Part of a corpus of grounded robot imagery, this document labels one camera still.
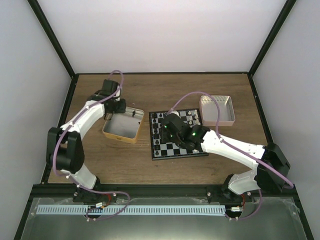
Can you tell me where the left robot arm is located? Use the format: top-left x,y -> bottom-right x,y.
46,79 -> 126,202

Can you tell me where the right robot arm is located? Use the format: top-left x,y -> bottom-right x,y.
161,113 -> 294,202

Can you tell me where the yellow metal tin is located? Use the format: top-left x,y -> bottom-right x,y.
102,107 -> 145,144

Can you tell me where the black white chessboard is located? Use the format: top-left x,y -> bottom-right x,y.
148,108 -> 209,161

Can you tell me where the pink metal tin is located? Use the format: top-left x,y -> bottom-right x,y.
199,95 -> 236,127

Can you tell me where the light blue cable duct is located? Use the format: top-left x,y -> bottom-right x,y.
36,204 -> 226,217

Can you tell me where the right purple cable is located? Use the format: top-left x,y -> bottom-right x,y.
168,91 -> 295,221

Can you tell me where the black aluminium frame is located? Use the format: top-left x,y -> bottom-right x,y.
13,0 -> 315,240

